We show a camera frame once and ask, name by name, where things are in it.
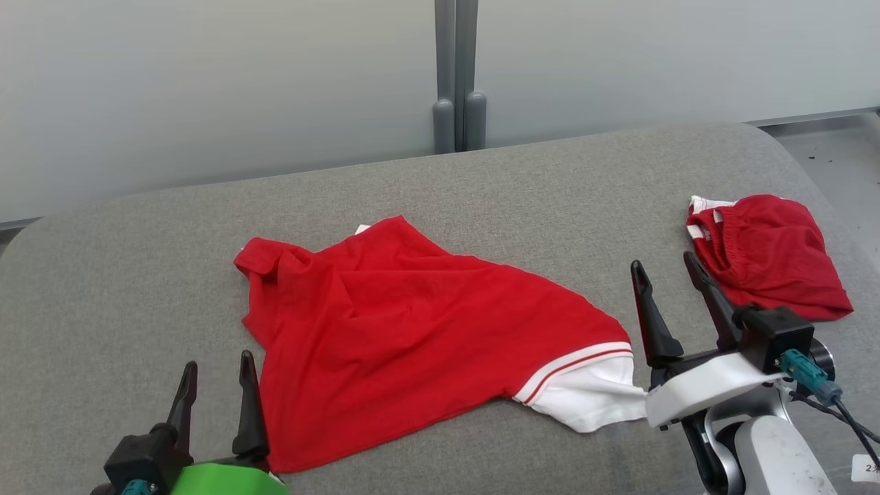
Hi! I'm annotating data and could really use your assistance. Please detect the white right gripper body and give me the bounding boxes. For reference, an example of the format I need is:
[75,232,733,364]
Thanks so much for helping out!
[645,351,784,430]

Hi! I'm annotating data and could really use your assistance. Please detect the right camera cable teal plug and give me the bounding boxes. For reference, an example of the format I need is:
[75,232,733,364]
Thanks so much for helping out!
[780,349,880,472]

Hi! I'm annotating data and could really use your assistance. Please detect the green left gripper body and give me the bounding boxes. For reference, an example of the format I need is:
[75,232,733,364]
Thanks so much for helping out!
[168,461,289,495]

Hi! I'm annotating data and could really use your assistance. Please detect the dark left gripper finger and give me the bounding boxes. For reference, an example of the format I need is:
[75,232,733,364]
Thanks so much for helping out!
[167,361,199,454]
[232,350,270,461]

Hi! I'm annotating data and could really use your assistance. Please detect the red shorts with white stripe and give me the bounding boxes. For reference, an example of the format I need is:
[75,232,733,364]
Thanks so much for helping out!
[686,195,855,322]

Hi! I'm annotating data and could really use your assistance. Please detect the grey partition post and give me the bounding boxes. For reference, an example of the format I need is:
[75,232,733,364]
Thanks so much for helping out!
[456,0,487,152]
[432,0,457,155]

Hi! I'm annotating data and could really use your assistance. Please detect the red shirt with white sleeves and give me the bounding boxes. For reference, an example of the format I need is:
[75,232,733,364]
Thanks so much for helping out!
[234,215,648,474]

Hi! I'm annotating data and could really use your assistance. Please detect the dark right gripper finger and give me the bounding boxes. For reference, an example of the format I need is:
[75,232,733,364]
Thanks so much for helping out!
[630,260,685,369]
[683,251,745,351]

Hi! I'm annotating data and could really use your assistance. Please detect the grey fabric sofa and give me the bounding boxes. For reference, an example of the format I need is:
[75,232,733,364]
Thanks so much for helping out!
[0,122,880,495]

